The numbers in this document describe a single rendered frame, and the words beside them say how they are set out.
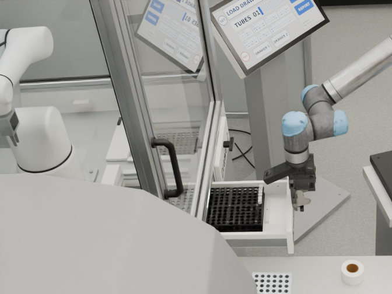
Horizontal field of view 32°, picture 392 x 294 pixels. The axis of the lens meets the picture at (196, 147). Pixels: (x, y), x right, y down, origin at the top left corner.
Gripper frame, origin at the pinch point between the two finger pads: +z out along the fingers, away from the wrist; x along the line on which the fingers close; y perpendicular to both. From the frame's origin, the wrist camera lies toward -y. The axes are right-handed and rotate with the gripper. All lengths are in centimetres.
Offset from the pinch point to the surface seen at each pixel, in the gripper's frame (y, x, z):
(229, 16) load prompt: -25, 84, -24
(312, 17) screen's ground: 8, 103, -10
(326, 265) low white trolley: 9.6, -13.9, 14.4
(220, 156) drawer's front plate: -26.3, 22.4, -2.5
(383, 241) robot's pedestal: 31, 21, 43
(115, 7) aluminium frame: -28, -45, -98
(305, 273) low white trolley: 2.8, -17.2, 14.4
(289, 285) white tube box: -1.9, -24.9, 10.8
